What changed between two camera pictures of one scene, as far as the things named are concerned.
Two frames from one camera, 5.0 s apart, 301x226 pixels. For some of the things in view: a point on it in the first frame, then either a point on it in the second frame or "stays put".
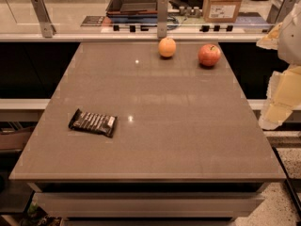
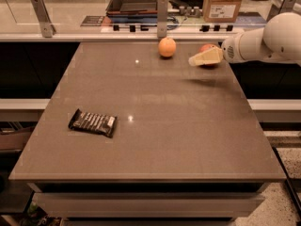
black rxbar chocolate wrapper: x=93 y=121 stays put
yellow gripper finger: x=283 y=95 -> x=246 y=46
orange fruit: x=166 y=46 stays put
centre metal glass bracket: x=162 y=16 stays put
